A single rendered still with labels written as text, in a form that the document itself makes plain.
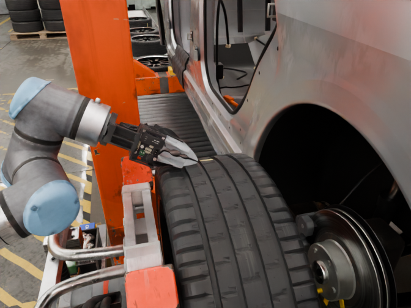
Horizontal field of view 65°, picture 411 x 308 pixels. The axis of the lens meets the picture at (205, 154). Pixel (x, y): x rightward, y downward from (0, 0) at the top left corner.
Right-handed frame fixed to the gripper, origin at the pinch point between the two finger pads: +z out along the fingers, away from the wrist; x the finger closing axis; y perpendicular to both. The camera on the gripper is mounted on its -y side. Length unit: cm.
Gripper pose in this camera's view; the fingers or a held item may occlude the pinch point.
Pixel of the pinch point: (191, 158)
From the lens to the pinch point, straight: 74.7
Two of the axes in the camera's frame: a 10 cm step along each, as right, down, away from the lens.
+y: 2.3, 2.3, -9.5
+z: 8.9, 3.5, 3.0
